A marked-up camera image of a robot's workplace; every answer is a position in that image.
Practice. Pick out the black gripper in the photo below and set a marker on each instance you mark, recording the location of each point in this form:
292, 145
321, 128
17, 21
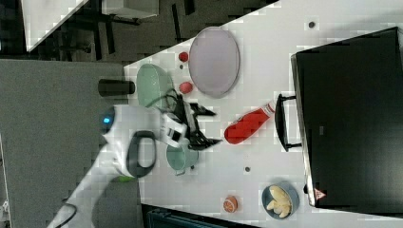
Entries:
187, 113

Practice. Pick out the red ketchup bottle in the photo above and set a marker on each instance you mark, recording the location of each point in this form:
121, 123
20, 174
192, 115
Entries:
248, 124

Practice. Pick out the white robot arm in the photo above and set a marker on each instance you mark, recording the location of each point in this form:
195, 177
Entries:
124, 126

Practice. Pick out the black toaster oven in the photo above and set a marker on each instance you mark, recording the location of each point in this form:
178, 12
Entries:
349, 97

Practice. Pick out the pink toy strawberry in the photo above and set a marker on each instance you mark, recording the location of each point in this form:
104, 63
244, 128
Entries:
186, 87

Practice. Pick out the green plastic colander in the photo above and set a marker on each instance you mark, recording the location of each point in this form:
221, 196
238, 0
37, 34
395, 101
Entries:
153, 82

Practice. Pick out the lilac round plate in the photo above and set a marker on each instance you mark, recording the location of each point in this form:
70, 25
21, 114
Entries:
214, 61

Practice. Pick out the red toy strawberry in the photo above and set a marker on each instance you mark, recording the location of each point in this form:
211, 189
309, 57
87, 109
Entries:
183, 56

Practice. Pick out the toy orange half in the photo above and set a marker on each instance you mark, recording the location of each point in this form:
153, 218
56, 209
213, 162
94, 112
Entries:
230, 204

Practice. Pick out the green slotted spatula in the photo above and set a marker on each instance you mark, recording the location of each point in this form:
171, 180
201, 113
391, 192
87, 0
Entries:
126, 179

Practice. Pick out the dark cylindrical container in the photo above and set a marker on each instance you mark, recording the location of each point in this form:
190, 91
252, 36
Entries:
115, 87

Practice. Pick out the blue bowl with chips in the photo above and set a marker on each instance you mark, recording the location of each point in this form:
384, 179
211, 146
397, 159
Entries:
280, 200

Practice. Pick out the white side table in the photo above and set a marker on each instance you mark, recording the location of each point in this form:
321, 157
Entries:
42, 17

